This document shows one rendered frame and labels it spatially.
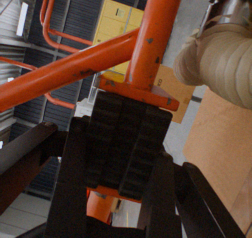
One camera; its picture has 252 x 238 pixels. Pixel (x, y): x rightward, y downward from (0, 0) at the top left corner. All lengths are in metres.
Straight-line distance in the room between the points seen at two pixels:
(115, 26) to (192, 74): 7.33
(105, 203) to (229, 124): 0.17
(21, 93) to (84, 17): 10.88
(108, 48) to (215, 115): 0.20
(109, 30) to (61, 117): 5.86
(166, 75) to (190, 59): 1.47
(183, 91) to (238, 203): 1.51
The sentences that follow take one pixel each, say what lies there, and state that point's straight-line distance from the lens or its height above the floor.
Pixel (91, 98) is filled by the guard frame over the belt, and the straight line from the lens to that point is 7.59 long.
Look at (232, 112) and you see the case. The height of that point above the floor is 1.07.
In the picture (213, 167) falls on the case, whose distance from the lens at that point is 0.28.
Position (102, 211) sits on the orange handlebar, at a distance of 0.19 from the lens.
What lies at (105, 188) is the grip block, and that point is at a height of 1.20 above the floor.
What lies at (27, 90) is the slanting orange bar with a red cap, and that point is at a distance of 0.19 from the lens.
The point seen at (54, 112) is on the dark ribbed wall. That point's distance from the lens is 11.63.
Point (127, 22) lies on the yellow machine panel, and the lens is 7.52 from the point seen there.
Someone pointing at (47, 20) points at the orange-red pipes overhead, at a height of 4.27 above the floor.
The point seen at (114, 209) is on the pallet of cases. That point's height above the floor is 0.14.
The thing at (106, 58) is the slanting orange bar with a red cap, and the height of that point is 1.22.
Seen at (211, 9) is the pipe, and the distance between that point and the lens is 0.19.
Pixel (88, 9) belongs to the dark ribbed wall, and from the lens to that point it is 11.10.
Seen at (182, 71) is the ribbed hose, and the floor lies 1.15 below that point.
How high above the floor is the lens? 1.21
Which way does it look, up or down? 4 degrees down
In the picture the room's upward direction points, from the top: 73 degrees counter-clockwise
